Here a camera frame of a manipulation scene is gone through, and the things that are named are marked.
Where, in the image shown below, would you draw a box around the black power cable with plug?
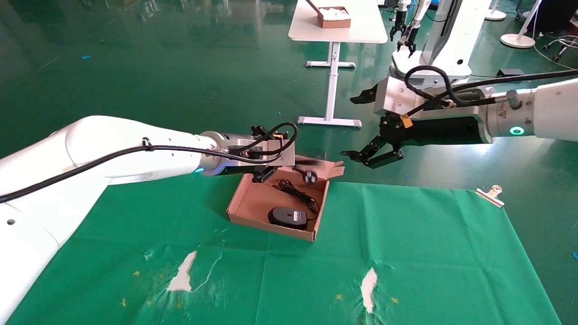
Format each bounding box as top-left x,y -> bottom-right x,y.
291,156 -> 328,185

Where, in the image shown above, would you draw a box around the white pedestal table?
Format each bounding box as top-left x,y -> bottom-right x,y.
289,0 -> 389,128

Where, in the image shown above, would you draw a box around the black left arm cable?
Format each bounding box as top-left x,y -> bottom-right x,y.
0,122 -> 298,204

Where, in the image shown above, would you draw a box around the small cardboard box white contents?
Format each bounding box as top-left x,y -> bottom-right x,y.
306,0 -> 352,29

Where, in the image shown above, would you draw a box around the black wired computer mouse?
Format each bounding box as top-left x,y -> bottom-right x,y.
268,180 -> 321,230

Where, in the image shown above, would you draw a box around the small white round stand base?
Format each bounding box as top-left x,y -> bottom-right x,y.
485,0 -> 508,22

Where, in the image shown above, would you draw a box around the idle robot arm with gripper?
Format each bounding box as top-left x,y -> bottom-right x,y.
397,0 -> 433,58
390,0 -> 409,42

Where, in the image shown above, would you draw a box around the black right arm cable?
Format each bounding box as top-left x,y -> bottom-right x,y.
400,65 -> 578,129

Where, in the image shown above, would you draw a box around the brown cardboard box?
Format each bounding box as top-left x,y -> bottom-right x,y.
227,156 -> 345,242

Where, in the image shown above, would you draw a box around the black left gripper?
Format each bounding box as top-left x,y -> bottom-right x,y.
217,125 -> 289,184

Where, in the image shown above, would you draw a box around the green tablecloth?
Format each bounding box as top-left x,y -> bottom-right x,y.
5,174 -> 563,325

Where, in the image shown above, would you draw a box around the wheeled chair base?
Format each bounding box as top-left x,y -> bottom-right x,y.
543,35 -> 578,63

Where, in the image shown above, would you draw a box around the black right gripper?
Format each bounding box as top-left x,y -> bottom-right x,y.
341,114 -> 487,169

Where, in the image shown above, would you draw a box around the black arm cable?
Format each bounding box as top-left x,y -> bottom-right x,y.
400,65 -> 578,129
0,122 -> 298,204

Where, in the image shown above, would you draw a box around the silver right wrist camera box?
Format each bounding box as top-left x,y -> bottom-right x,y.
351,76 -> 427,117

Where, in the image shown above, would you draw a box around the thin floor cable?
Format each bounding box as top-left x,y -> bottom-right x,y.
533,44 -> 578,73

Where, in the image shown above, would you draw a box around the large white round stand base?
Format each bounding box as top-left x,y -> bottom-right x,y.
500,0 -> 544,49

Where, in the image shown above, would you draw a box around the silver metal binder clip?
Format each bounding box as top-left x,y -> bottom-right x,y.
475,185 -> 505,208

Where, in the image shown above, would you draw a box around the white wheeled idle robot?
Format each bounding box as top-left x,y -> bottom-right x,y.
391,0 -> 493,87

